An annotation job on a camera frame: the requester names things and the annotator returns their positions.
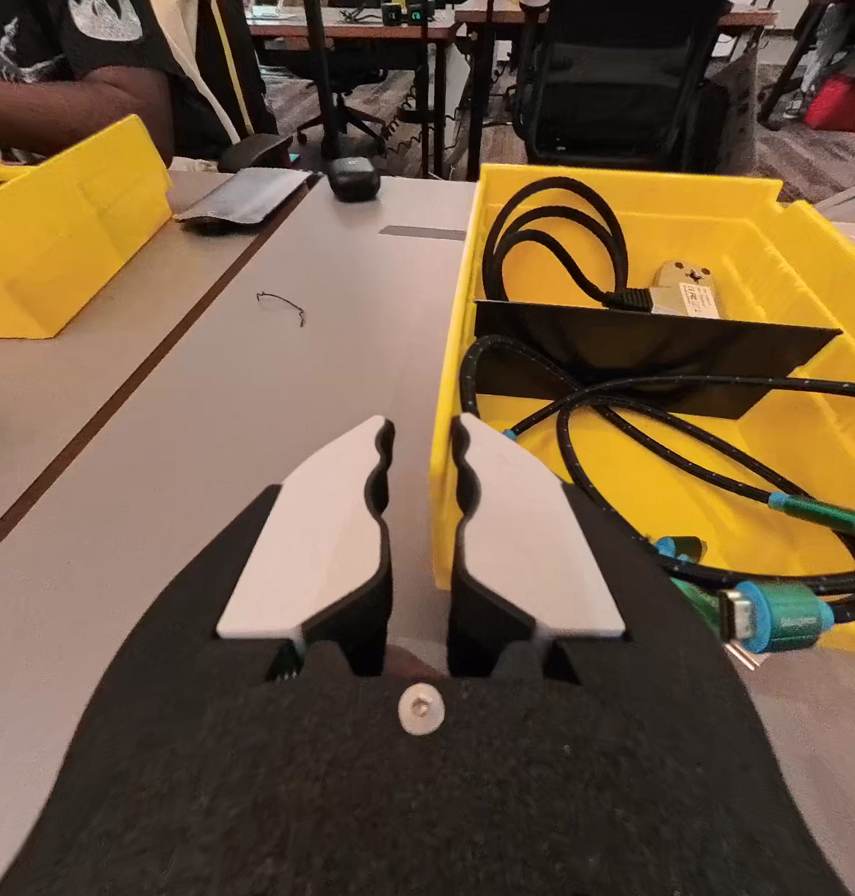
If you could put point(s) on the yellow plastic bin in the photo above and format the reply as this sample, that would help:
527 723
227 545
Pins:
64 238
764 238

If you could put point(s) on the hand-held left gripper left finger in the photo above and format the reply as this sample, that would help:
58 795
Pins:
295 560

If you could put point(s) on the black office chair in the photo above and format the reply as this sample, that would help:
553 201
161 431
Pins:
346 84
610 84

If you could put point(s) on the black bin divider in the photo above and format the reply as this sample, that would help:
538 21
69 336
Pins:
638 350

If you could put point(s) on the black computer mouse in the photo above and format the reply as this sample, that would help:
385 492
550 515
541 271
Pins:
355 179

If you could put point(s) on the red plastic bin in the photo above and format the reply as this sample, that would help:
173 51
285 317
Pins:
834 105

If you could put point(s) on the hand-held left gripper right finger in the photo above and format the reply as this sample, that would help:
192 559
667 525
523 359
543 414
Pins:
547 560

